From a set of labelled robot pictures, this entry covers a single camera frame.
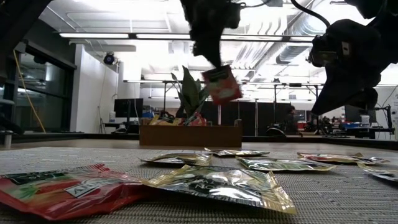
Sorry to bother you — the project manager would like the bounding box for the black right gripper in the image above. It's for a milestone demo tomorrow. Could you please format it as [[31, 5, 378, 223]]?
[[312, 19, 386, 116]]

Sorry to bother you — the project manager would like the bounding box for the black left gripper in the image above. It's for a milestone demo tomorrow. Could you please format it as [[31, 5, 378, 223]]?
[[180, 0, 242, 68]]

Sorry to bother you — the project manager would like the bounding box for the red tea sachet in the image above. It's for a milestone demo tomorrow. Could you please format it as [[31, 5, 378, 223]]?
[[0, 164, 152, 221], [201, 64, 243, 106], [183, 112, 208, 127]]

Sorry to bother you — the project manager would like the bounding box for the green yellow lemon tea sachet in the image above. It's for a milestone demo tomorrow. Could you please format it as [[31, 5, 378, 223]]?
[[235, 156, 338, 172], [203, 147, 271, 157], [139, 151, 214, 167], [356, 162, 398, 182], [144, 164, 298, 215]]

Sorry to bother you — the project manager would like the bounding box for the black computer monitor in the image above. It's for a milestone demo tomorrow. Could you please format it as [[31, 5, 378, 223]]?
[[113, 98, 144, 118], [344, 104, 377, 124]]

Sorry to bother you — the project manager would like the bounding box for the snake plant in white pot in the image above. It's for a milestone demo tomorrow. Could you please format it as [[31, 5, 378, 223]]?
[[170, 65, 211, 121]]

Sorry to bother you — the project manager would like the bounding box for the brown wooden tray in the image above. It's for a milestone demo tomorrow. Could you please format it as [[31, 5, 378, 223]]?
[[139, 119, 243, 148]]

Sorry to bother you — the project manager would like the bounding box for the grey woven placemat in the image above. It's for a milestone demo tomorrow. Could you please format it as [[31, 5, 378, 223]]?
[[0, 146, 398, 224]]

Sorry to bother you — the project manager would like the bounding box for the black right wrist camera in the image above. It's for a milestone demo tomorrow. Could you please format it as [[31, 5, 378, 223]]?
[[309, 35, 339, 68]]

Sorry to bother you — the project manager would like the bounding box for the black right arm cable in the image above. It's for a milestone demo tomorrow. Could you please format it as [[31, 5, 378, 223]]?
[[290, 0, 331, 28]]

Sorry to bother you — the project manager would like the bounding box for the black aluminium table frame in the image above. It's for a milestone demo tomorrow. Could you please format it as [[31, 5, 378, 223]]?
[[0, 132, 398, 151]]

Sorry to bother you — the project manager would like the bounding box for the yellow hanging cable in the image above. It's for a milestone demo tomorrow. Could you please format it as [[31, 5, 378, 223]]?
[[12, 49, 47, 134]]

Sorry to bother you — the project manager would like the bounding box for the grey metal post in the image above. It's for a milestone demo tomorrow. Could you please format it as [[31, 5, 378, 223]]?
[[1, 130, 13, 149]]

